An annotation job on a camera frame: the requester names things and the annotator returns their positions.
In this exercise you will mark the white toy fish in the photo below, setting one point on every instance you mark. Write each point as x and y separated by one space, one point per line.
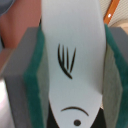
76 43

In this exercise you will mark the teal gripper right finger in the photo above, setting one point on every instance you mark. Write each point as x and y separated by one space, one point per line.
115 85

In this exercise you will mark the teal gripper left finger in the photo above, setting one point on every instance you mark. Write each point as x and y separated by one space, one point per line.
26 78

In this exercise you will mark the beige woven placemat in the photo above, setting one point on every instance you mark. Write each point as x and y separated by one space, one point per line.
120 17

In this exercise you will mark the grey frying pan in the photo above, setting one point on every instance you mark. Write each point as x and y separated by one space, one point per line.
5 5

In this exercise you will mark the knife with orange handle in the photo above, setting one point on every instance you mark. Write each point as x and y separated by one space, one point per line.
110 11

